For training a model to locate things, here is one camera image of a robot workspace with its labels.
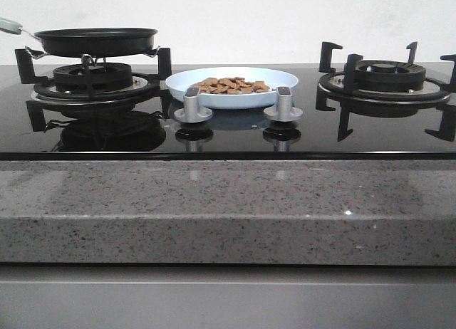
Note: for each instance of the black pan support grate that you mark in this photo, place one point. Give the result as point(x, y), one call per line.
point(144, 85)
point(341, 87)

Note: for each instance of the brown meat pieces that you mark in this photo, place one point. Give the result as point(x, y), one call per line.
point(231, 86)

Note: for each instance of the black gas burner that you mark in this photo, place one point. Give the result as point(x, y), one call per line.
point(389, 76)
point(103, 77)

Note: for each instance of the black glass gas cooktop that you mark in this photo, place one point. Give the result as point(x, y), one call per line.
point(330, 129)

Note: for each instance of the black frying pan green handle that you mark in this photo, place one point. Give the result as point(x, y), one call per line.
point(95, 42)

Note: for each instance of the silver stove knob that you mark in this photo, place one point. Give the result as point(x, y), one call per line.
point(283, 110)
point(193, 111)

